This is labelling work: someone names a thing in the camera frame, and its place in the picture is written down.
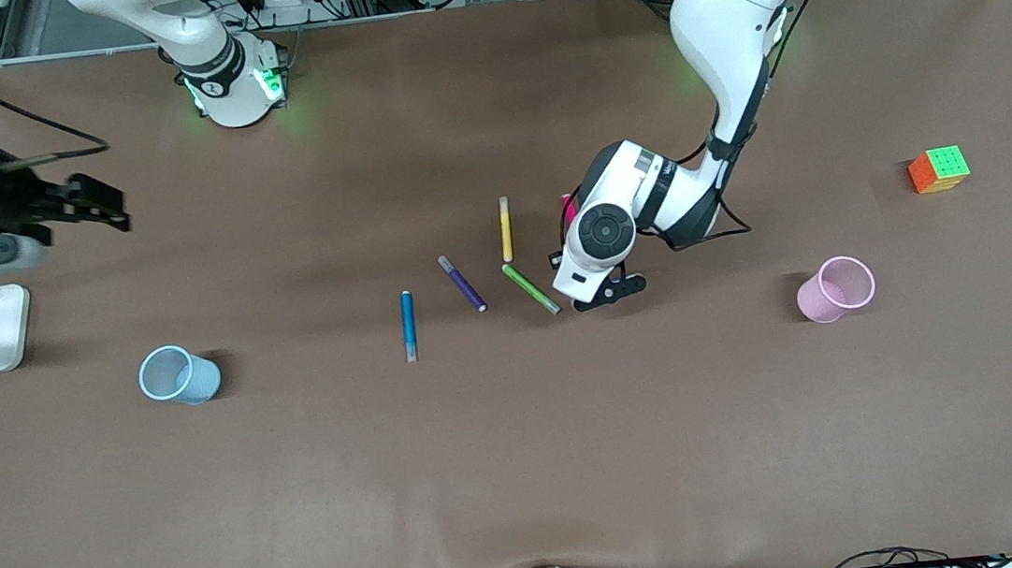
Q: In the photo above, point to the pink marker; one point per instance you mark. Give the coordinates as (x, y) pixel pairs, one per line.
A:
(568, 205)

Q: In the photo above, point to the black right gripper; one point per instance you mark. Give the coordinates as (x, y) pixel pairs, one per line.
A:
(16, 206)

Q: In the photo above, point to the colourful puzzle cube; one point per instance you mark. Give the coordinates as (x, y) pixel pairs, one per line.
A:
(945, 164)

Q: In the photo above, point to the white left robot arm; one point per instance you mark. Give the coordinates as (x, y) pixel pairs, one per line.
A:
(722, 17)

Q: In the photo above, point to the yellow marker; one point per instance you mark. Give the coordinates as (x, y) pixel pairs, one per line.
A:
(506, 232)

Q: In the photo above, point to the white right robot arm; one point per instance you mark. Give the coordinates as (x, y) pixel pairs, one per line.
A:
(228, 97)

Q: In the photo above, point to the blue marker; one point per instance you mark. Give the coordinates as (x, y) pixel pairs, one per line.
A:
(408, 322)

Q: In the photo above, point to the purple marker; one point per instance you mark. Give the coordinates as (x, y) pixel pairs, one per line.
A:
(464, 286)

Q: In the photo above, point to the green marker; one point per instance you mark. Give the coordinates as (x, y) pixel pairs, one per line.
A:
(530, 288)

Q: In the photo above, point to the pink mesh cup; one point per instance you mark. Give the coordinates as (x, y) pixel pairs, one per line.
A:
(813, 299)

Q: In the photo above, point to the blue mesh cup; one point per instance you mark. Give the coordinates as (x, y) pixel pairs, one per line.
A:
(197, 382)

